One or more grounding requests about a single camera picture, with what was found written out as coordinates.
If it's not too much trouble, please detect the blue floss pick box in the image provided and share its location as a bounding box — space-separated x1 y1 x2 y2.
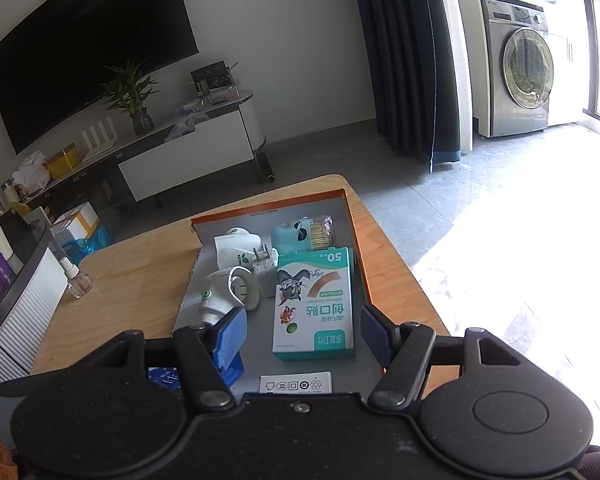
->
147 353 246 391

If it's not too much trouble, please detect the teal bandage box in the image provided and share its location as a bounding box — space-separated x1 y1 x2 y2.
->
272 247 355 361

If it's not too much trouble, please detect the white cardboard box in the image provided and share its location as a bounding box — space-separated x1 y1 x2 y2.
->
259 372 332 394

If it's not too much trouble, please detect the white folding-prong charger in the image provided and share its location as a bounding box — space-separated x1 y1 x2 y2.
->
252 244 279 298

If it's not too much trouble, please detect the light blue toothpick holder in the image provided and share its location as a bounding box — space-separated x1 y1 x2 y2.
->
271 216 336 255

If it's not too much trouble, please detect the clear liquid refill bottle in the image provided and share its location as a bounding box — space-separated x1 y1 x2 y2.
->
59 257 93 299

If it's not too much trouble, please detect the orange white cardboard tray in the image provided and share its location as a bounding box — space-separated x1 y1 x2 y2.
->
174 190 381 396

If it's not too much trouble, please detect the blue plastic bag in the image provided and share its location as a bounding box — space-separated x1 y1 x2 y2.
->
62 224 110 266

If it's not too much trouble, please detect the cardboard box on floor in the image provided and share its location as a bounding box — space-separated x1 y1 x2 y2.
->
50 202 99 245

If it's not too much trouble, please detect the white ribbed round cabinet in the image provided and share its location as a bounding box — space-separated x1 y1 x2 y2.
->
0 229 68 384

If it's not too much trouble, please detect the white TV console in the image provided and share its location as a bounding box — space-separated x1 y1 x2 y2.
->
24 90 270 204

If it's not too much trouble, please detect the white router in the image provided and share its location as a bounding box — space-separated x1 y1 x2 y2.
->
82 116 118 162

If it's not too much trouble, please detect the yellow box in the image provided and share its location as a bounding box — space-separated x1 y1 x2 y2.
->
44 143 82 180

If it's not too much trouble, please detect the white plastic bag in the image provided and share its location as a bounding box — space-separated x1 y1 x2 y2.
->
12 151 52 196

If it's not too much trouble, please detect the black green display box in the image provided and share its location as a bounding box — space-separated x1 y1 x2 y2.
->
190 61 233 96

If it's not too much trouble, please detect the potted bamboo plant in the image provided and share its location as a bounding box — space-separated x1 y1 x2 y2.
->
102 62 159 136

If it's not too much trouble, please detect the washing machine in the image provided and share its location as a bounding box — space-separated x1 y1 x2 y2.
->
458 0 554 138

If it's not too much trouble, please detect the dark blue curtain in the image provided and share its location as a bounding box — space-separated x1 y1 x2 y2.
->
356 0 462 168

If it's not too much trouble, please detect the black television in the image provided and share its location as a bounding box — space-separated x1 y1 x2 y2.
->
0 0 198 153

